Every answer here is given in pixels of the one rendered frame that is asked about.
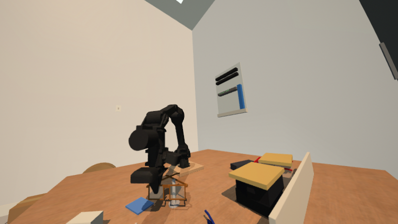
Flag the long white flat bar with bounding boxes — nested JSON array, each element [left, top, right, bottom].
[[268, 152, 314, 224]]

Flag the brown square-framed glasses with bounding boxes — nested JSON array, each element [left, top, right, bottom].
[[146, 172, 188, 201]]

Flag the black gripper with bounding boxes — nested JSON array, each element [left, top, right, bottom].
[[130, 145, 168, 194]]

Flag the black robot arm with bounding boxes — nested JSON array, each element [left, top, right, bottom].
[[128, 104, 191, 169]]

